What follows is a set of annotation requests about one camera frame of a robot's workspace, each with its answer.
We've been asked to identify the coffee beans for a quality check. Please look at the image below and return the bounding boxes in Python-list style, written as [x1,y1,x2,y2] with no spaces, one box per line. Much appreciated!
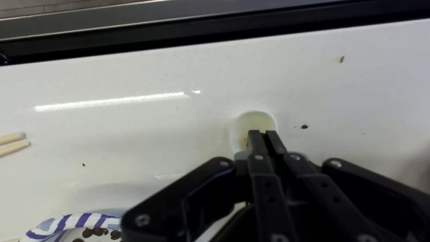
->
[68,229,122,242]

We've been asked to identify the blue patterned bowl with beans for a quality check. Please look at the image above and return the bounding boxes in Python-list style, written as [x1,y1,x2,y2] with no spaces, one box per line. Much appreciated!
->
[20,213,121,242]

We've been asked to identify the white plastic spoon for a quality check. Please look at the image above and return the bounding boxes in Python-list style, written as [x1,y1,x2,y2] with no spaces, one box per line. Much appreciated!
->
[228,111,278,154]

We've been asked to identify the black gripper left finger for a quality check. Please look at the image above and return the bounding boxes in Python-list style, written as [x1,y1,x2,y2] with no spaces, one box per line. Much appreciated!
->
[247,131,297,242]

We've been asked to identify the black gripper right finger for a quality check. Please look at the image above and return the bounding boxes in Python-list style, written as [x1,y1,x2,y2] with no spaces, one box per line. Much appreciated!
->
[265,131,403,242]

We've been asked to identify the wooden chopstick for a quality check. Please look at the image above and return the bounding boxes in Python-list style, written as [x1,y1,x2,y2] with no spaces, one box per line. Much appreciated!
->
[0,132,25,146]
[0,140,31,158]

